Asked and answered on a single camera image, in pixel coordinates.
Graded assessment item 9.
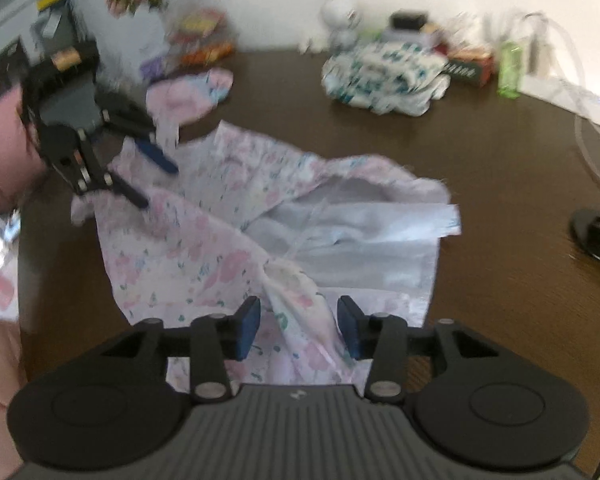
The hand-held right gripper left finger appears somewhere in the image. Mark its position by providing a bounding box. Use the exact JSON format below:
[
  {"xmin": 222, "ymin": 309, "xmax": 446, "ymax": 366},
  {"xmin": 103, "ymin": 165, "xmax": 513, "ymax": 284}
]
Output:
[{"xmin": 102, "ymin": 295, "xmax": 262, "ymax": 403}]

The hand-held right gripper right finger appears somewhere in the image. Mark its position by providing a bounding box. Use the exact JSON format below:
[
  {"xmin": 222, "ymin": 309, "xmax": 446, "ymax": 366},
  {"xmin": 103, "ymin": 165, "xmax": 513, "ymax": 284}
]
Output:
[{"xmin": 336, "ymin": 295, "xmax": 501, "ymax": 403}]

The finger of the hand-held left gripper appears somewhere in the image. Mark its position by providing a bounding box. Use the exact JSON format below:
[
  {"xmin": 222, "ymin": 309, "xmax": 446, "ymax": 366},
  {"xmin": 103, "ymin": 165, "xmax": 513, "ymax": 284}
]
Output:
[
  {"xmin": 54, "ymin": 131, "xmax": 151, "ymax": 210},
  {"xmin": 99, "ymin": 94, "xmax": 179, "ymax": 176}
]

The pink floral garment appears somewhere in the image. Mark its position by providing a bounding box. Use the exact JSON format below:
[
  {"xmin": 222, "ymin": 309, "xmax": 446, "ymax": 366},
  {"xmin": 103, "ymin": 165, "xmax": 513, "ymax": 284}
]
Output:
[{"xmin": 70, "ymin": 120, "xmax": 463, "ymax": 396}]

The person's left forearm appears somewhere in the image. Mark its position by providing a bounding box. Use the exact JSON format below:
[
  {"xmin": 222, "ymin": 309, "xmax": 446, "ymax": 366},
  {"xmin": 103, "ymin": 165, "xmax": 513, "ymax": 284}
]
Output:
[{"xmin": 0, "ymin": 85, "xmax": 47, "ymax": 221}]

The pink and blue small garment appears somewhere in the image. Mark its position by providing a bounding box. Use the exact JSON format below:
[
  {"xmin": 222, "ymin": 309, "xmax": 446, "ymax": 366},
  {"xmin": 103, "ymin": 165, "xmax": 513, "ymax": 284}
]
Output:
[{"xmin": 146, "ymin": 69, "xmax": 234, "ymax": 147}]

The clear bag of snacks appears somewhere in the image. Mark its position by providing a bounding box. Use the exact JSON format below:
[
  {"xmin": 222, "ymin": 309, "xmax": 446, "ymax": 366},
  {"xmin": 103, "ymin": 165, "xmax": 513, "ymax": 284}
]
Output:
[{"xmin": 167, "ymin": 9, "xmax": 237, "ymax": 67}]

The white round robot toy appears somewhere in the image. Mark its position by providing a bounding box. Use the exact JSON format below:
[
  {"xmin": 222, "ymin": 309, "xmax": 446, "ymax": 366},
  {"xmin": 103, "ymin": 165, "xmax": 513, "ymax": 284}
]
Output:
[{"xmin": 321, "ymin": 0, "xmax": 362, "ymax": 52}]

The white green printed folded garment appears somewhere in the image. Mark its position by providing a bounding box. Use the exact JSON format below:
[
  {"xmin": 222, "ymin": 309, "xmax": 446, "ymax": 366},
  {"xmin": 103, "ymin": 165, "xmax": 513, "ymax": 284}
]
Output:
[{"xmin": 321, "ymin": 41, "xmax": 451, "ymax": 117}]

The black desk lamp stand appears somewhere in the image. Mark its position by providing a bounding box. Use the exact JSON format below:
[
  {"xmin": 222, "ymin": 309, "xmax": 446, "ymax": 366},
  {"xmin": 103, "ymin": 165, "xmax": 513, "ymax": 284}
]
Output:
[{"xmin": 569, "ymin": 207, "xmax": 600, "ymax": 264}]

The black small device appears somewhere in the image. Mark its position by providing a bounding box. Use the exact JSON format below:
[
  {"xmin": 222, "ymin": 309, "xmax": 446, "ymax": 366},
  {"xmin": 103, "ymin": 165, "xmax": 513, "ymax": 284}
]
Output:
[{"xmin": 389, "ymin": 11, "xmax": 427, "ymax": 32}]

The dark small box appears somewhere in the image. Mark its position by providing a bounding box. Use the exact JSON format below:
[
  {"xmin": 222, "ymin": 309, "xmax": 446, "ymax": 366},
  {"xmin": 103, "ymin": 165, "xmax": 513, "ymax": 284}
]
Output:
[{"xmin": 445, "ymin": 50, "xmax": 496, "ymax": 87}]

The green spray bottle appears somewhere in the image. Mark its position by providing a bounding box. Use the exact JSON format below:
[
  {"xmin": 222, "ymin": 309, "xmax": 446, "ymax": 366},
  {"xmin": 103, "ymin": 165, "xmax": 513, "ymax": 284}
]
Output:
[{"xmin": 497, "ymin": 27, "xmax": 524, "ymax": 99}]

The white power strip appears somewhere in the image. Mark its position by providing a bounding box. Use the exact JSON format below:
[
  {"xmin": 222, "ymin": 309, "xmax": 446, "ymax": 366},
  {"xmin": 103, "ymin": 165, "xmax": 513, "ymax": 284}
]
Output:
[{"xmin": 517, "ymin": 72, "xmax": 600, "ymax": 133}]

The white tissue pack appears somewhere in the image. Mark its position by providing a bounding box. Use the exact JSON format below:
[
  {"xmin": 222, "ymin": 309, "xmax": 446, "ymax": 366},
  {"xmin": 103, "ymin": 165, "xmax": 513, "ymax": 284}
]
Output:
[{"xmin": 445, "ymin": 12, "xmax": 487, "ymax": 51}]

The white charger cable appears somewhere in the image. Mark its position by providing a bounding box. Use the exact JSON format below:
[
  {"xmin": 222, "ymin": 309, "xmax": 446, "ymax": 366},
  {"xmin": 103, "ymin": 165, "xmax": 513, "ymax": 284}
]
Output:
[{"xmin": 545, "ymin": 20, "xmax": 600, "ymax": 196}]

